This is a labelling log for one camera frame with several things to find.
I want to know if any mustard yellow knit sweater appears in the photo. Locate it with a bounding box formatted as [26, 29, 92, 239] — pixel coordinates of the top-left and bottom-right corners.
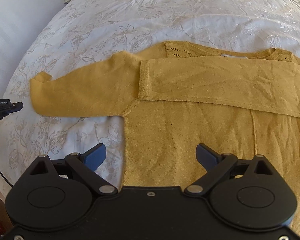
[30, 41, 300, 235]

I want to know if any white floral bedspread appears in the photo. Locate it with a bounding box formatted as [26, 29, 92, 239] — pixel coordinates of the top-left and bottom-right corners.
[0, 0, 300, 198]

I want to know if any black cable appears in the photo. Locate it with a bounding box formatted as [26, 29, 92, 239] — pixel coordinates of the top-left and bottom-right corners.
[0, 159, 14, 188]

